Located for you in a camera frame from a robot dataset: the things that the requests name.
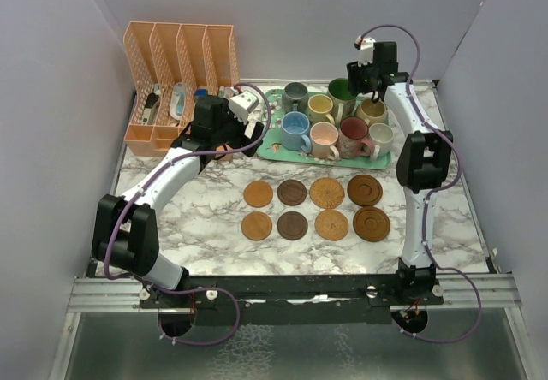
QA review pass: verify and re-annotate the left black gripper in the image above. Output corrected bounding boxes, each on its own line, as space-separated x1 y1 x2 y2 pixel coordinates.
213 98 264 157

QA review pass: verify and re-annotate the tan beige mug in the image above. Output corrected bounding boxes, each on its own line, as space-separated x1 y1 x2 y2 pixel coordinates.
355 98 388 127

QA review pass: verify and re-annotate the green floral tray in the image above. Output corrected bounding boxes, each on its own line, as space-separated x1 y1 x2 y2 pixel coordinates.
257 88 392 170

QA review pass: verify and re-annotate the white speckled mug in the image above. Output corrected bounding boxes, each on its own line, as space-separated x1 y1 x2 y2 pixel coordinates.
366 123 395 161

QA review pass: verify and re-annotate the peach plastic file organizer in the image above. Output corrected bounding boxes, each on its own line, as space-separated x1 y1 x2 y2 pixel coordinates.
123 21 240 157

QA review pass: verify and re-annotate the light wood coaster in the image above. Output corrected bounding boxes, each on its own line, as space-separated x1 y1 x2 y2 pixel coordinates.
241 211 272 241
243 181 273 208

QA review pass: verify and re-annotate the dark walnut coaster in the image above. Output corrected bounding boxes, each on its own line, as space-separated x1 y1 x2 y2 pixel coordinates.
277 179 307 206
277 211 308 240

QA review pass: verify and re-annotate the brown wooden coaster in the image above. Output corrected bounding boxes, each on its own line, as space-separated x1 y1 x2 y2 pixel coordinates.
347 175 383 206
353 206 390 242

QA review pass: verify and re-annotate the woven rattan coaster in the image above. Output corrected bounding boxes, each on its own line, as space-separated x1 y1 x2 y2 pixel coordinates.
309 177 345 209
314 209 349 241

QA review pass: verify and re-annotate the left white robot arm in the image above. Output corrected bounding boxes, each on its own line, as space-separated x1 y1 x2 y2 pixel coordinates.
92 92 265 307

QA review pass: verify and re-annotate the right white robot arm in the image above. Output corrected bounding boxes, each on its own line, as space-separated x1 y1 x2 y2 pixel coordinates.
347 37 453 304

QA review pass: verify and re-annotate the green mug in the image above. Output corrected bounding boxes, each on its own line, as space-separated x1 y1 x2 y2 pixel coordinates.
328 78 357 119

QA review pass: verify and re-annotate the blue eraser box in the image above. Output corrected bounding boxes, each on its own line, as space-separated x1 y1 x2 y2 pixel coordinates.
194 88 209 98

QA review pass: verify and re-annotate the white blue pack in organizer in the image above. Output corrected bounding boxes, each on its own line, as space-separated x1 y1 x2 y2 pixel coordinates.
169 82 185 121

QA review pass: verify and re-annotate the yellow mug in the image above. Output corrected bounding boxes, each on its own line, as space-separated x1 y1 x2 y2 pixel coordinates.
307 94 335 125

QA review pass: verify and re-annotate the red floral mug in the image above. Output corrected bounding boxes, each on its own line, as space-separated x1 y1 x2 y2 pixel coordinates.
337 116 375 159

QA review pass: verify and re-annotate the black white tool in organizer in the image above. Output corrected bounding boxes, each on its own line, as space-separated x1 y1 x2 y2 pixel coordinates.
141 83 162 125

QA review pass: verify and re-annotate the light pink mug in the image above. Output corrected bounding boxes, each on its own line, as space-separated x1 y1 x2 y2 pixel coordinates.
310 122 340 161

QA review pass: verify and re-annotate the dark grey mug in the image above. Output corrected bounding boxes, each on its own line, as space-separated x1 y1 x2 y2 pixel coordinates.
282 82 309 113

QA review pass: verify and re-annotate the blue mug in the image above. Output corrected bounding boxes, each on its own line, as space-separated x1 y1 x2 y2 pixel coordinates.
280 111 312 153

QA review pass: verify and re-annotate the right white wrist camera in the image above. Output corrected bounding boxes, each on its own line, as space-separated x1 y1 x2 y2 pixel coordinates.
354 36 376 66

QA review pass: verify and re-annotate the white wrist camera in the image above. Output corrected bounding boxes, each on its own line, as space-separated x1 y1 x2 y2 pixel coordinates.
354 36 376 66
228 91 259 123

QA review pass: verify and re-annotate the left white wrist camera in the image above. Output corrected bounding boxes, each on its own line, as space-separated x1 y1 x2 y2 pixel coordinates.
228 91 259 123

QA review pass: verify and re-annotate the black mounting rail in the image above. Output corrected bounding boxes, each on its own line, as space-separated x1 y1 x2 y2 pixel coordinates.
140 274 443 326

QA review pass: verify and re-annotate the aluminium frame rail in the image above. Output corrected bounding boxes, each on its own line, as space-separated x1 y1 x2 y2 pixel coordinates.
67 273 522 313

